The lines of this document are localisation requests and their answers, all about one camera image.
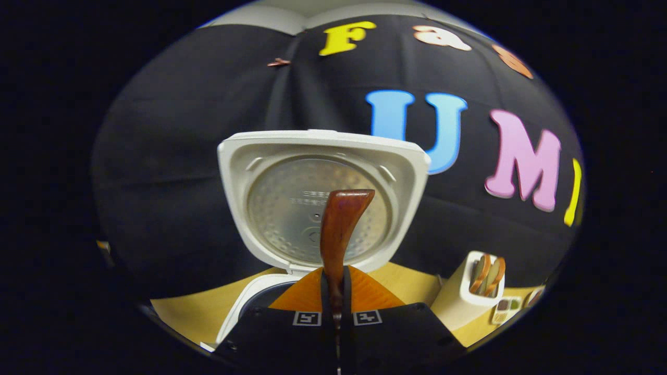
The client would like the white toaster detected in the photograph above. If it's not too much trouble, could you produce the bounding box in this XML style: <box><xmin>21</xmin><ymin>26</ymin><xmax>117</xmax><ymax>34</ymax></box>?
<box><xmin>431</xmin><ymin>250</ymin><xmax>506</xmax><ymax>331</ymax></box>

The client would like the black backdrop cloth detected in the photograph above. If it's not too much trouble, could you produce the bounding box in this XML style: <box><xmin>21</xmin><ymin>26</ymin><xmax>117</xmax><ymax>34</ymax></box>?
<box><xmin>91</xmin><ymin>15</ymin><xmax>585</xmax><ymax>302</ymax></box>

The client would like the white rice cooker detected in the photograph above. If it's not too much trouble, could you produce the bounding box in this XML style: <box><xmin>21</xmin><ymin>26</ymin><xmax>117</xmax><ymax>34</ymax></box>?
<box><xmin>201</xmin><ymin>129</ymin><xmax>432</xmax><ymax>352</ymax></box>

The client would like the white divided bean dish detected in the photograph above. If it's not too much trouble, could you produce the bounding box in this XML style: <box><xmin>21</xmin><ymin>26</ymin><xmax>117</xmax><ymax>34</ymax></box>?
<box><xmin>491</xmin><ymin>296</ymin><xmax>523</xmax><ymax>325</ymax></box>

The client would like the toast bread slice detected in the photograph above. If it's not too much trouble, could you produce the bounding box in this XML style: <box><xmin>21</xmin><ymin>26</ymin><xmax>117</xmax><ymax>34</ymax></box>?
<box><xmin>486</xmin><ymin>257</ymin><xmax>506</xmax><ymax>297</ymax></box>
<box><xmin>469</xmin><ymin>254</ymin><xmax>491</xmax><ymax>293</ymax></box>

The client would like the brown wooden spoon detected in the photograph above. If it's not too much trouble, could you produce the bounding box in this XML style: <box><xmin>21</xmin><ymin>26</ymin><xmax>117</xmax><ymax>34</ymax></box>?
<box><xmin>319</xmin><ymin>189</ymin><xmax>376</xmax><ymax>375</ymax></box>

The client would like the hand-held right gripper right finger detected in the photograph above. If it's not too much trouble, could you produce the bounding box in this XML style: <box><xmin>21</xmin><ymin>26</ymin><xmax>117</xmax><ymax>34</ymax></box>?
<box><xmin>341</xmin><ymin>265</ymin><xmax>466</xmax><ymax>375</ymax></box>

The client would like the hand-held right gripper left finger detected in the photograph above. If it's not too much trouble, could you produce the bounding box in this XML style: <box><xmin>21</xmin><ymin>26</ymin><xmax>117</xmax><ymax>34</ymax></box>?
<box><xmin>214</xmin><ymin>268</ymin><xmax>337</xmax><ymax>375</ymax></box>

